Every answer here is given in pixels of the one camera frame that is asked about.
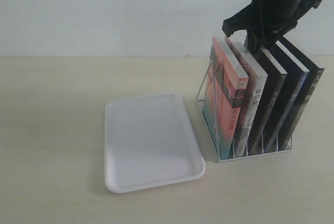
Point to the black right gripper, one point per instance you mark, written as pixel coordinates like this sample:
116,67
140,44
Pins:
265,20

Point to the black cover book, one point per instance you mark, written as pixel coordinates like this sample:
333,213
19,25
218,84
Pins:
304,95

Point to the dark brown cover book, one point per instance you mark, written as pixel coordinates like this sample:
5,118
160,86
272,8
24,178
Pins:
276,76

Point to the white pink spine book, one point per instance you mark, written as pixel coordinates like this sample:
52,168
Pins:
256,81

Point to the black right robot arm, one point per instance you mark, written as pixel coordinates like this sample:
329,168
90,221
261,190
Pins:
266,21

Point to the white wire book rack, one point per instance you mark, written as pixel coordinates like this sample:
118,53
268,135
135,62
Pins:
213,135

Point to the orange teal cover book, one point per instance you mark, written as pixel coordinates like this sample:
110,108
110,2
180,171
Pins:
224,92

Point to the blue moon cover book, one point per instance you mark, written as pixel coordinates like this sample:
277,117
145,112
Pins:
296,75

